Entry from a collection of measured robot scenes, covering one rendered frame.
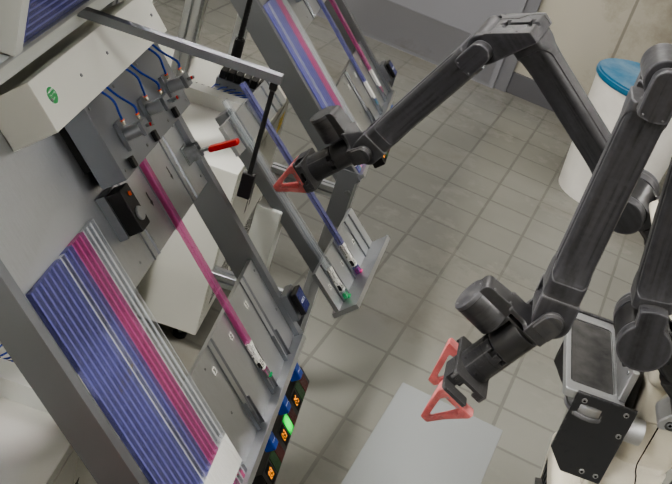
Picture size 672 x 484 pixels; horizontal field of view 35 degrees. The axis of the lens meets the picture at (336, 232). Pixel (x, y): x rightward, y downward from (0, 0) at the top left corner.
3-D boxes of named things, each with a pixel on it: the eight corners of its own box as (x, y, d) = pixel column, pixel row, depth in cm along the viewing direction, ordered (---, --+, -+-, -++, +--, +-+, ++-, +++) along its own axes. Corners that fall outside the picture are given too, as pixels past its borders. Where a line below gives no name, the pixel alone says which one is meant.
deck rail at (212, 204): (277, 342, 222) (304, 333, 220) (275, 347, 220) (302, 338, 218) (102, 35, 197) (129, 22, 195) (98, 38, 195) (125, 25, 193)
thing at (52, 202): (186, 190, 207) (208, 181, 205) (45, 390, 149) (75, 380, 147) (98, 37, 195) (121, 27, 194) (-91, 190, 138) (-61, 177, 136)
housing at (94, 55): (104, 59, 197) (168, 30, 192) (-19, 167, 154) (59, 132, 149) (82, 20, 194) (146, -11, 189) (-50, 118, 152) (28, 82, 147)
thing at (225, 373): (284, 339, 219) (297, 334, 218) (188, 577, 161) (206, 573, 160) (240, 263, 212) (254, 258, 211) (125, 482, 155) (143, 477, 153)
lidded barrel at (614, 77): (542, 193, 489) (593, 76, 460) (555, 157, 531) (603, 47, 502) (648, 236, 482) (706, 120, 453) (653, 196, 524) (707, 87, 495)
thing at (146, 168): (266, 375, 201) (273, 372, 200) (264, 379, 200) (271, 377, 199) (130, 143, 183) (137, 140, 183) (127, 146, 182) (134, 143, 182)
